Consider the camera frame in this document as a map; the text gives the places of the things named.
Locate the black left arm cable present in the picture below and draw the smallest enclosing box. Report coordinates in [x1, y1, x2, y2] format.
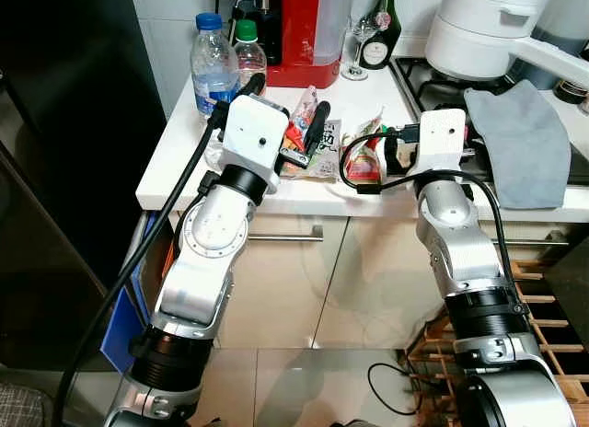
[51, 100, 231, 427]

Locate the clear wine glass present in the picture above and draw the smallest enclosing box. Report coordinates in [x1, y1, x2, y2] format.
[341, 0, 385, 82]

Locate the dark bottle with round label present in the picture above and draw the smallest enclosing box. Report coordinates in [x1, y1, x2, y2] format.
[357, 0, 403, 72]

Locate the white kitchen counter cabinet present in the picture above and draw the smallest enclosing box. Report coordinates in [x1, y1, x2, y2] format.
[136, 54, 589, 350]

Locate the red drink pouch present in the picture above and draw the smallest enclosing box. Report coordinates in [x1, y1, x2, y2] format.
[344, 110, 385, 186]

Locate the tall black refrigerator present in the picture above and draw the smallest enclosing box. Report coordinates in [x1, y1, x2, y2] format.
[0, 0, 172, 373]

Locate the green cap drink bottle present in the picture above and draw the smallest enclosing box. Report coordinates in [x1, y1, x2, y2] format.
[233, 19, 269, 95]

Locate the grey floor mat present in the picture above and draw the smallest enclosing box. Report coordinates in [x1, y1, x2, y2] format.
[0, 383, 52, 427]

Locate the red coffee machine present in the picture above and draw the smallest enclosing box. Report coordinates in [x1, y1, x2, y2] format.
[191, 0, 351, 88]

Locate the blue flat board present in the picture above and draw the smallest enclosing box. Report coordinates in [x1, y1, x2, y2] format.
[99, 215, 180, 373]

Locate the blue cap water bottle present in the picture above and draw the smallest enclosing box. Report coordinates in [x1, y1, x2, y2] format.
[191, 13, 240, 121]

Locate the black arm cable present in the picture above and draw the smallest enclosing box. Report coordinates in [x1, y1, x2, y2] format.
[339, 123, 518, 290]
[51, 100, 231, 427]

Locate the thin black floor cable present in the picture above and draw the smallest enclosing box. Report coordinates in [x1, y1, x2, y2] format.
[367, 360, 429, 419]

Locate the colourful snack packet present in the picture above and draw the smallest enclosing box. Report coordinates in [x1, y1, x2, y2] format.
[280, 85, 325, 177]

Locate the translucent grey container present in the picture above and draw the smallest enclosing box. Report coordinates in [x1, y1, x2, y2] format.
[525, 0, 589, 87]

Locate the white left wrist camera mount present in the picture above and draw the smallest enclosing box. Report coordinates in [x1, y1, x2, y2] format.
[223, 93, 290, 181]

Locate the black gas hob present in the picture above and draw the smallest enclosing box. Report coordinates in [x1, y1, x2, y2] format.
[391, 54, 589, 185]

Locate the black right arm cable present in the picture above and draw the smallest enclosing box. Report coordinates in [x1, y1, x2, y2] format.
[339, 123, 518, 290]

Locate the white pot with handle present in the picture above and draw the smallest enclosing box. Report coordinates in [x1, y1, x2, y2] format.
[425, 0, 589, 92]

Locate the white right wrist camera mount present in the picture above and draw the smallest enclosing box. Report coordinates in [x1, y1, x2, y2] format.
[419, 109, 468, 177]

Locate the wooden slatted rack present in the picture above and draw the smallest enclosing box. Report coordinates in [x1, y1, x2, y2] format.
[405, 255, 589, 427]

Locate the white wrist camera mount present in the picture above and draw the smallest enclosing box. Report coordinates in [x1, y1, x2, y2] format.
[223, 93, 290, 181]
[419, 109, 468, 177]

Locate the white green printed snack packet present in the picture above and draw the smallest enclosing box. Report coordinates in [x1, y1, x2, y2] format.
[313, 119, 344, 179]

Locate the grey cloth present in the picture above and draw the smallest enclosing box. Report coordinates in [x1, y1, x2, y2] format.
[463, 80, 572, 211]

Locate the silver drawer handle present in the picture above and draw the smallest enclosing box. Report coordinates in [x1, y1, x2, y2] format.
[247, 226, 324, 242]

